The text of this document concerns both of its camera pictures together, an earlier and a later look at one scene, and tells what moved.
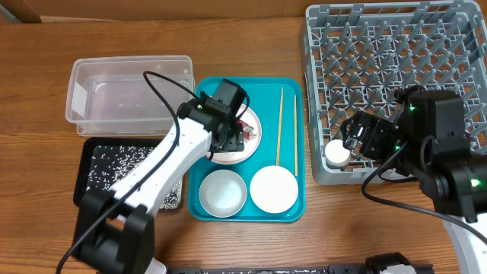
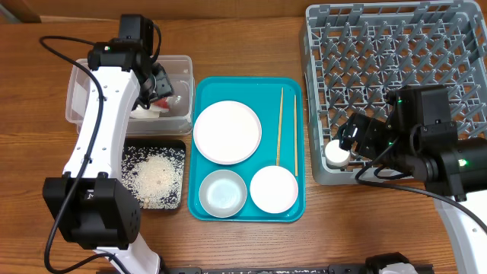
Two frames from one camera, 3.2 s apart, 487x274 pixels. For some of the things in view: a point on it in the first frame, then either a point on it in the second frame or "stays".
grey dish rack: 359,55 stays
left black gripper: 234,138 to 164,86
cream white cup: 335,154 stays
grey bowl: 223,193 stays
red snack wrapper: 246,129 to 163,103
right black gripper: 377,126 stays
